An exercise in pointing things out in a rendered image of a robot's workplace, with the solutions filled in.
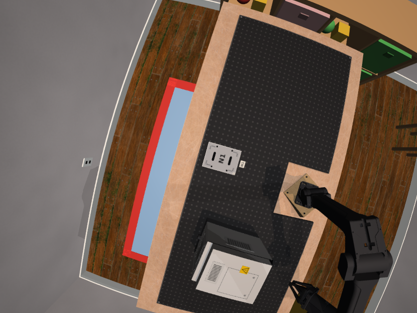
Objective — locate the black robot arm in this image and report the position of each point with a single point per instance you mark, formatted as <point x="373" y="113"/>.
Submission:
<point x="360" y="266"/>

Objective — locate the dark grey machine housing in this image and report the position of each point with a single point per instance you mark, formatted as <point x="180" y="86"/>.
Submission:
<point x="230" y="262"/>

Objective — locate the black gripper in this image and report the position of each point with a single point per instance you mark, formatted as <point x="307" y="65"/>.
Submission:
<point x="308" y="294"/>

